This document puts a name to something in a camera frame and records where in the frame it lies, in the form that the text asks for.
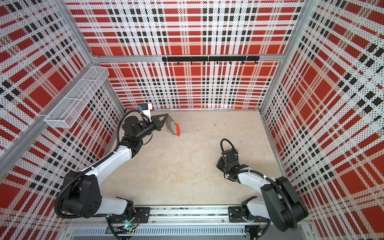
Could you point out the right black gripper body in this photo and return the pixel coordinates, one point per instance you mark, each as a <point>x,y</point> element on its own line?
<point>221,165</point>

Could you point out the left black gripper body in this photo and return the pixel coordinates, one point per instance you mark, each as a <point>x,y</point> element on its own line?
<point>154,124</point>

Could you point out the silver keyring with red handle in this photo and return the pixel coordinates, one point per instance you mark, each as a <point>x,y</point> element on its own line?
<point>172,126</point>

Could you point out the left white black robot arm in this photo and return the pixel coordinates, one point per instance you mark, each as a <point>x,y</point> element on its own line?
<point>80,196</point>

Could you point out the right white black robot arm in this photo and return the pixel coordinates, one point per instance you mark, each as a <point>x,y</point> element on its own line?
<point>280,203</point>

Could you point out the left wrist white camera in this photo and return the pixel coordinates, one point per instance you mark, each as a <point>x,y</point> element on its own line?
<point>145,108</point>

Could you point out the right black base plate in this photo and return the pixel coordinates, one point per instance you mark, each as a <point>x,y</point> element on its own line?
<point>242,215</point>

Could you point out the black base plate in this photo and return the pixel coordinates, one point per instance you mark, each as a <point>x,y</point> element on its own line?
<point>136,215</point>
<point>242,215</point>

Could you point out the black hook rail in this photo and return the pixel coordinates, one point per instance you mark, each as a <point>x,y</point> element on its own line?
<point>212,59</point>

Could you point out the aluminium front rail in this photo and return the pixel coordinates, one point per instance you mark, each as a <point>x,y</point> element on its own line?
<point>209,222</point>

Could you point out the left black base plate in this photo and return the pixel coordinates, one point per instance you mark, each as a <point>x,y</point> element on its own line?
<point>136,215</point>

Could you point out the white wire mesh basket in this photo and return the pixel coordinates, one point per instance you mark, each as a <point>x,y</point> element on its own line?
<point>68,110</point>

